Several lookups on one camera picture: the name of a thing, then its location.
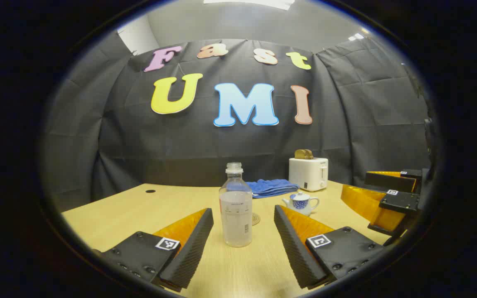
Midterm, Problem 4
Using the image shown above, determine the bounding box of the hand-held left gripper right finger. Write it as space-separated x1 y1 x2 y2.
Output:
274 205 388 289

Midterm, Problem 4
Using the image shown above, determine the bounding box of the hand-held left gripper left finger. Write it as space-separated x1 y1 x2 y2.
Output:
98 208 214 290

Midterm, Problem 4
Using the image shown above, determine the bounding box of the white blue patterned teacup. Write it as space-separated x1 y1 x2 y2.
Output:
282 195 320 217

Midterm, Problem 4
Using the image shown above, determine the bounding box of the clear plastic water bottle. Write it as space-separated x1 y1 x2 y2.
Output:
219 162 253 248

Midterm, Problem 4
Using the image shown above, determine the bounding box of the folded blue towel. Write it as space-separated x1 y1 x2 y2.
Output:
246 178 299 199

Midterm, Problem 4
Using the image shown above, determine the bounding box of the white toaster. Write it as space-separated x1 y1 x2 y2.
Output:
289 157 329 192

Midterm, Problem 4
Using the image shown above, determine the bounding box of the black backdrop cloth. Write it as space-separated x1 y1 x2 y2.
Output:
42 31 436 207

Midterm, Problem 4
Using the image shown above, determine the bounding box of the ceiling light panel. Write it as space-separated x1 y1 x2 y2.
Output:
203 0 295 11

